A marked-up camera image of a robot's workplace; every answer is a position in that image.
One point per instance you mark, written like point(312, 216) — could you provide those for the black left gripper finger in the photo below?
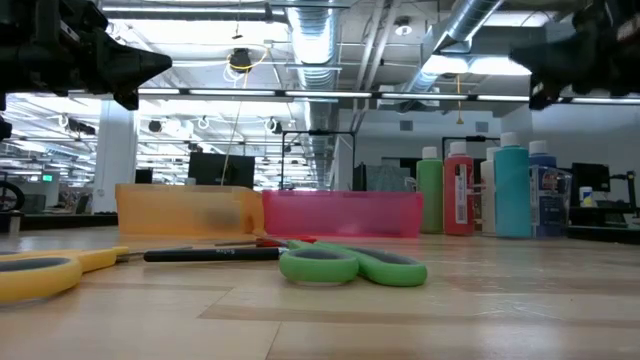
point(125, 81)
point(130, 59)

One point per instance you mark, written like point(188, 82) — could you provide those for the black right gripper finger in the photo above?
point(562, 74)
point(555, 52)

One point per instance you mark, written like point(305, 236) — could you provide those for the dark blue paint bottle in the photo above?
point(542, 160)

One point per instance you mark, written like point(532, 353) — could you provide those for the teal paint bottle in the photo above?
point(512, 190)

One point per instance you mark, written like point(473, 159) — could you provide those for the white paint bottle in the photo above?
point(487, 200)

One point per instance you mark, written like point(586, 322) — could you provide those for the red paint bottle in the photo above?
point(452, 200)

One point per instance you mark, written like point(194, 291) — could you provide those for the green paint bottle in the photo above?
point(430, 200)

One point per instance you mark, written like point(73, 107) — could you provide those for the black monitor on arm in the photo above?
point(590, 180)

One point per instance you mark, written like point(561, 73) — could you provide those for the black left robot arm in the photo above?
point(15, 50)

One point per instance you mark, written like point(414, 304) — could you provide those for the small black monitor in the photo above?
point(144, 176)

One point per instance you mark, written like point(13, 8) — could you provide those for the white and yellow cup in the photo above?
point(586, 192)

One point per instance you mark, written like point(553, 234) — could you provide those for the green exit sign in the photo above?
point(47, 177)

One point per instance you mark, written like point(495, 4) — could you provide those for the clear plastic container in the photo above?
point(564, 200)

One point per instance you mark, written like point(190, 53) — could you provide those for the large black monitor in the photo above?
point(220, 170)

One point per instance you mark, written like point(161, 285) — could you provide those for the orange translucent plastic tray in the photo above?
point(175, 210)

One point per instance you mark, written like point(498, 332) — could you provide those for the black marker pen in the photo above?
point(200, 255)

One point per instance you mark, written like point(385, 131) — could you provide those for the pink-red translucent plastic tray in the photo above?
point(350, 212)

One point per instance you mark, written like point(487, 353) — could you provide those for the silver ventilation duct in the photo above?
point(315, 40)
point(470, 15)

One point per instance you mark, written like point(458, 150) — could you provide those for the black neighbour rig frame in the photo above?
point(470, 138)
point(320, 132)

